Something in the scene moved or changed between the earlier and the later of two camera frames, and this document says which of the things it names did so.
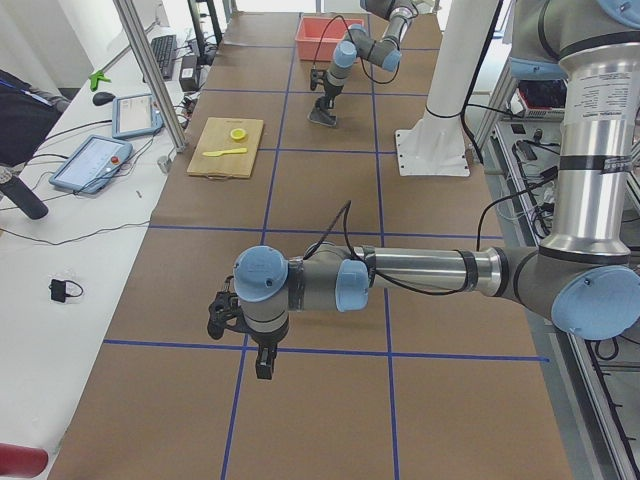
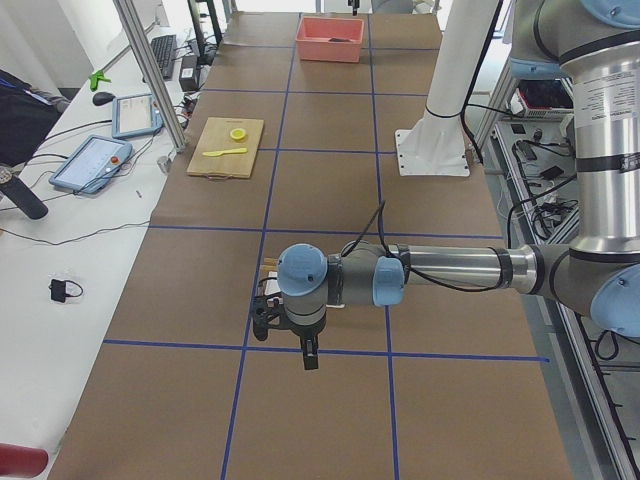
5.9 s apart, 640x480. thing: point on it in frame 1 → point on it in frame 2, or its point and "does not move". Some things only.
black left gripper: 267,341 → 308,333
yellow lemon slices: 238,134 does not move
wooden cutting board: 227,148 does not move
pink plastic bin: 316,37 does not move
